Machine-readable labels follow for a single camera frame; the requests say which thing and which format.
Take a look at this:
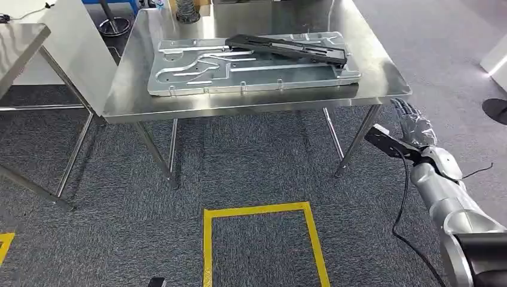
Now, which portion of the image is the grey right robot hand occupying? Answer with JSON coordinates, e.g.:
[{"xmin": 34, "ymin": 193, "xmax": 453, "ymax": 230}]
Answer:
[{"xmin": 389, "ymin": 97, "xmax": 438, "ymax": 150}]

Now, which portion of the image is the black round floor base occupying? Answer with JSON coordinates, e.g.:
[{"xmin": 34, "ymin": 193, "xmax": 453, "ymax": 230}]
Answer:
[{"xmin": 481, "ymin": 97, "xmax": 507, "ymax": 126}]

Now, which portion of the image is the white cabinet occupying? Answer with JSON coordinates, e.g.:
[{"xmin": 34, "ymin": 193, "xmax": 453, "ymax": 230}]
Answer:
[{"xmin": 479, "ymin": 33, "xmax": 507, "ymax": 94}]

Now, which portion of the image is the long black metal part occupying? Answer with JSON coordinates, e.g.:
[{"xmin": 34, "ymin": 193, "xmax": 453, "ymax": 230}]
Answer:
[{"xmin": 224, "ymin": 33, "xmax": 349, "ymax": 70}]

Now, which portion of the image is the grey metal tray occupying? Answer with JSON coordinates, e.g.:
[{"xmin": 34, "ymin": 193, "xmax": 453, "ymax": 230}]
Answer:
[{"xmin": 146, "ymin": 31, "xmax": 362, "ymax": 97}]

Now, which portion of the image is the large steel bench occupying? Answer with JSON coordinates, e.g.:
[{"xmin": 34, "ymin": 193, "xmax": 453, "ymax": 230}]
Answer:
[{"xmin": 102, "ymin": 0, "xmax": 413, "ymax": 191}]

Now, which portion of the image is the yellow floor tape rectangle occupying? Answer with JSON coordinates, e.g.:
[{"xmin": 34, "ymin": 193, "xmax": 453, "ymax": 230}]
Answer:
[{"xmin": 202, "ymin": 201, "xmax": 332, "ymax": 287}]

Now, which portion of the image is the chrome stool base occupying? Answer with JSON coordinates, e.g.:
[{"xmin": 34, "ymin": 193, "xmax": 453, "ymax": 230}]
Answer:
[{"xmin": 97, "ymin": 0, "xmax": 132, "ymax": 38}]

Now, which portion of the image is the white panel board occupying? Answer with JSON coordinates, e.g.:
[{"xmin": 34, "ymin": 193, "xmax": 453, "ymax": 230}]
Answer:
[{"xmin": 41, "ymin": 0, "xmax": 120, "ymax": 117}]

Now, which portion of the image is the small steel table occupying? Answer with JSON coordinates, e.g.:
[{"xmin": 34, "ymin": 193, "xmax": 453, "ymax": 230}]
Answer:
[{"xmin": 0, "ymin": 22, "xmax": 97, "ymax": 212}]

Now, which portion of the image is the yellow floor tape strip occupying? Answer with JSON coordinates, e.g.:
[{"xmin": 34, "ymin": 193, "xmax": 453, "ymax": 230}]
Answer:
[{"xmin": 0, "ymin": 232, "xmax": 16, "ymax": 267}]

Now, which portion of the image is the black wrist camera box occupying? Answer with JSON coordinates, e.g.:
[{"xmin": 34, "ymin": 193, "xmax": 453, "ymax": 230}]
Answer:
[{"xmin": 364, "ymin": 123, "xmax": 423, "ymax": 164}]

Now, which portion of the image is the thin black wire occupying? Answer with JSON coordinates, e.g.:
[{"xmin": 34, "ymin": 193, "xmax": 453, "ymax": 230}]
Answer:
[{"xmin": 460, "ymin": 161, "xmax": 494, "ymax": 181}]

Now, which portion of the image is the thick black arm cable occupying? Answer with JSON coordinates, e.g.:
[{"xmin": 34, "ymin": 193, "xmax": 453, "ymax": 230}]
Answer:
[{"xmin": 392, "ymin": 147, "xmax": 448, "ymax": 287}]

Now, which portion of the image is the grey ribbed coiled hose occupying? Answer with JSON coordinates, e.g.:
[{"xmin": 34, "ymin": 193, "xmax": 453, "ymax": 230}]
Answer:
[{"xmin": 175, "ymin": 0, "xmax": 201, "ymax": 24}]

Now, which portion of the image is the blue frame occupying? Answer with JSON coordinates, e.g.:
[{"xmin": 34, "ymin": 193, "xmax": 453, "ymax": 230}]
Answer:
[{"xmin": 81, "ymin": 0, "xmax": 141, "ymax": 17}]

